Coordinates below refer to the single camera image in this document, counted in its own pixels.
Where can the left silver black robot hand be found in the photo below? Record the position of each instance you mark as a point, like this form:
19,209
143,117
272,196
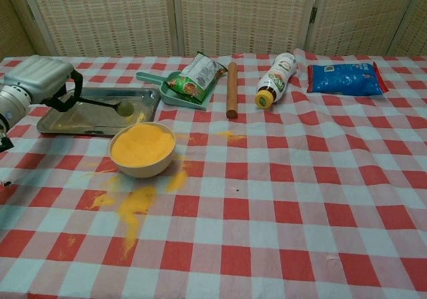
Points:
40,77

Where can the black spoon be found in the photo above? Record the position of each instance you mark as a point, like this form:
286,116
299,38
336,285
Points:
125,108

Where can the rectangular metal tray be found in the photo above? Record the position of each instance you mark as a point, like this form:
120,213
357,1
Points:
93,120

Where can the beige bowl of yellow powder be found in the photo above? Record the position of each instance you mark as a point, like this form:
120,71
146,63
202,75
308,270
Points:
143,152

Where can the green plastic scoop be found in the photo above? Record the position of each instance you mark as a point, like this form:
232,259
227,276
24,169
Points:
173,97

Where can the green snack bag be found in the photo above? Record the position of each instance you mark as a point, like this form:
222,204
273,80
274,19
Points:
197,78

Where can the spilled yellow powder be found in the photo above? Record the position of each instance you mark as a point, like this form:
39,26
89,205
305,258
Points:
138,202

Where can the wooden rolling pin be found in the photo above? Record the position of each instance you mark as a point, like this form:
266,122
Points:
231,88

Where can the woven folding screen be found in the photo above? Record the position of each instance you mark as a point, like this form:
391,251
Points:
240,15

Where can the white bottle with yellow cap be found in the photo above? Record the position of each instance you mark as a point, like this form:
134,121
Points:
277,78

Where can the red white checkered tablecloth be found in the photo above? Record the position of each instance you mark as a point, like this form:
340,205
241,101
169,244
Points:
267,212

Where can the blue snack bag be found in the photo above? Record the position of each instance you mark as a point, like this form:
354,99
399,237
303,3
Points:
347,78

